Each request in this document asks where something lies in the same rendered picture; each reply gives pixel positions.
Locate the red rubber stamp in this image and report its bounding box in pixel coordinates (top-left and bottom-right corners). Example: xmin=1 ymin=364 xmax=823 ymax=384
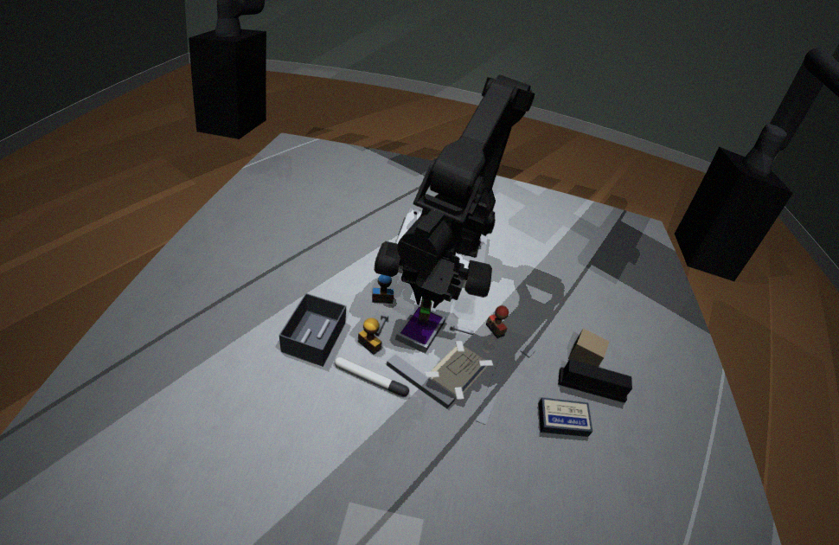
xmin=486 ymin=305 xmax=509 ymax=338

